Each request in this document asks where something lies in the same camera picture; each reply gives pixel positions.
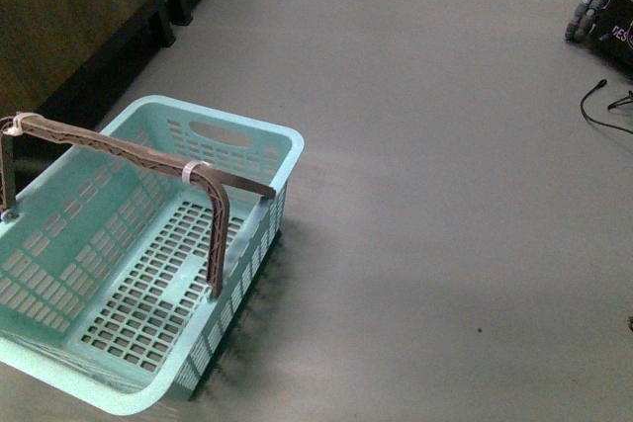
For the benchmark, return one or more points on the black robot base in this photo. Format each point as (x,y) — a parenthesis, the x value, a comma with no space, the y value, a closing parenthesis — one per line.
(611,35)

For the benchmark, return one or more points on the grey mecanum wheel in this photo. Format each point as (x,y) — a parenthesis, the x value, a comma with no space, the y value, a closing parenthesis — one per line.
(583,20)

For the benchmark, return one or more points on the brown basket handle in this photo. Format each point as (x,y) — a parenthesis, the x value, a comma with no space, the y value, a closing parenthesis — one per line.
(207,178)

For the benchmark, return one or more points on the white zip tie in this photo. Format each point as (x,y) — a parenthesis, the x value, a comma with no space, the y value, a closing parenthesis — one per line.
(188,169)
(15,127)

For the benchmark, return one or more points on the white zip tie left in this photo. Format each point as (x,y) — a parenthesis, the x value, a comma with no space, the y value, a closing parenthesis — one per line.
(15,127)

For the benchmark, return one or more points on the dark wooden cabinet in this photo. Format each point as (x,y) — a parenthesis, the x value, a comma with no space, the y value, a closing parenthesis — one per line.
(48,46)

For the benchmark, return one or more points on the light blue plastic basket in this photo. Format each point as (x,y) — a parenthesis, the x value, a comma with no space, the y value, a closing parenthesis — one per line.
(103,264)

